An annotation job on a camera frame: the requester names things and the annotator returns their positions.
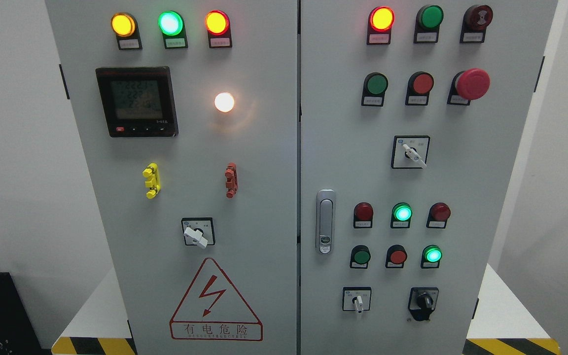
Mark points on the silver door lock handle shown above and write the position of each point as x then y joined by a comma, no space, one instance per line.
326,199

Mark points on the green lit indicator lower middle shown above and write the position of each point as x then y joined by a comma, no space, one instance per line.
401,216

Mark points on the white platform with hazard stripes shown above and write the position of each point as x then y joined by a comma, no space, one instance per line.
501,325

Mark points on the grey left cabinet door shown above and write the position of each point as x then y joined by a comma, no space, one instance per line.
256,231

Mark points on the white rotary switch upper right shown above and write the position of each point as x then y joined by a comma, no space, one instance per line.
410,152

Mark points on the green indicator light top left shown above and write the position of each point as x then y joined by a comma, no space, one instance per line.
172,27

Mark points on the red push button lower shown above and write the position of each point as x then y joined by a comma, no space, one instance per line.
396,257

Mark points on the dark red indicator lower left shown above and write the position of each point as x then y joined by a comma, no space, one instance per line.
363,215

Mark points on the green lit push button lower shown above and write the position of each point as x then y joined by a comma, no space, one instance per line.
431,257

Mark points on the red lit indicator top right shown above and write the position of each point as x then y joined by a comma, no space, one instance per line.
380,23

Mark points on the red emergency stop button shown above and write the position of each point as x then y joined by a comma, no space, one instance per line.
467,86

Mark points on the clear white indicator lamp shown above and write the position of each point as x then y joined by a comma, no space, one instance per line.
224,102

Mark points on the yellow indicator light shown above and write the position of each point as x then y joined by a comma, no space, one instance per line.
126,30

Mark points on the dark red indicator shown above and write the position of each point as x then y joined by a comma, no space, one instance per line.
438,216
363,215

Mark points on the grey right cabinet door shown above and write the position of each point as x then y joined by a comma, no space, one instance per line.
348,148

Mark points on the white rotary switch bottom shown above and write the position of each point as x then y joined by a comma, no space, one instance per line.
356,299

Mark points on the red indicator light top left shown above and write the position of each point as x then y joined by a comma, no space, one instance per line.
218,27

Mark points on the dark red indicator lower right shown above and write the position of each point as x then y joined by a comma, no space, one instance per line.
438,216

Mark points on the red push button second row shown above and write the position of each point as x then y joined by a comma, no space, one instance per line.
418,88

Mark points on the black rotary knob switch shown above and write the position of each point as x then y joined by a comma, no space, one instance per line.
422,302

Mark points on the green push button top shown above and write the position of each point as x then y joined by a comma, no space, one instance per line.
427,24

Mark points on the red electrical warning sticker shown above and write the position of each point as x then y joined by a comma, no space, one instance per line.
213,309

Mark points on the grey cabinet door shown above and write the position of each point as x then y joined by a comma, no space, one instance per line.
348,148
256,231

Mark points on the white rotary selector switch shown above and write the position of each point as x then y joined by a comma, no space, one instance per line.
198,231

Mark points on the green push button second row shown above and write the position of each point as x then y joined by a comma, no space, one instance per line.
375,85

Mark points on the dark red buzzer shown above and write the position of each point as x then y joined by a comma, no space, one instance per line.
475,22

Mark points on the black digital power meter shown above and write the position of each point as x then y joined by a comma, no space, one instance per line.
138,101

